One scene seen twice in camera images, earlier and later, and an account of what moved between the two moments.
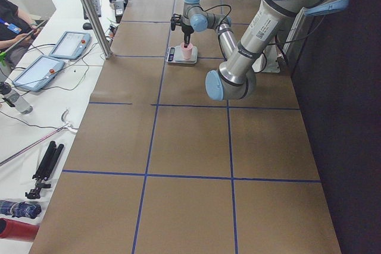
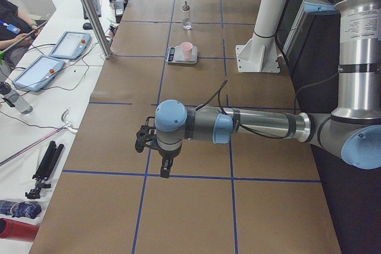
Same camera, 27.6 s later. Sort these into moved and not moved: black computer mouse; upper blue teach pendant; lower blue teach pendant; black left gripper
Moved: black left gripper
Not moved: lower blue teach pendant; upper blue teach pendant; black computer mouse
